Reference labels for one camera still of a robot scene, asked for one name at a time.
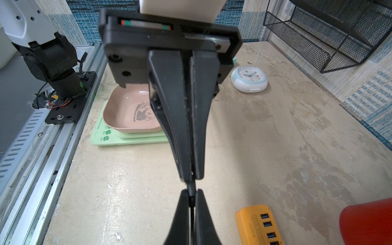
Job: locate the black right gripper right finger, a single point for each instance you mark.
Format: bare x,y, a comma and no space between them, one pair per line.
204,227

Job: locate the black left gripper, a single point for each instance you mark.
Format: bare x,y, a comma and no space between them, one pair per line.
132,40

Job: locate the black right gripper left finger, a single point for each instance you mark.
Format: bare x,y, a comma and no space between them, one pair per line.
179,233

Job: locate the orange power strip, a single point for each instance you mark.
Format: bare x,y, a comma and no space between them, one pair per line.
257,226

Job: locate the green electronic kitchen scale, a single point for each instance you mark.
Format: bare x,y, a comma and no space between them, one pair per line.
104,136

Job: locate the round white alarm clock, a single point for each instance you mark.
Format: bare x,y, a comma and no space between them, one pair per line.
249,79

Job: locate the pink panda square bowl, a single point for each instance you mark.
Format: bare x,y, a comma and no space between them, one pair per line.
128,110

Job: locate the red pencil cup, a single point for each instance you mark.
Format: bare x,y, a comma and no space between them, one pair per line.
367,224

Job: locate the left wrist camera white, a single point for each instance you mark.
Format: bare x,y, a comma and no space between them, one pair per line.
182,9

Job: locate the black wire mesh shelf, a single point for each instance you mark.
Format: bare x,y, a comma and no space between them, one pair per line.
334,35

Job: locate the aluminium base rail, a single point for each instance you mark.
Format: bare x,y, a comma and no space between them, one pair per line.
34,169

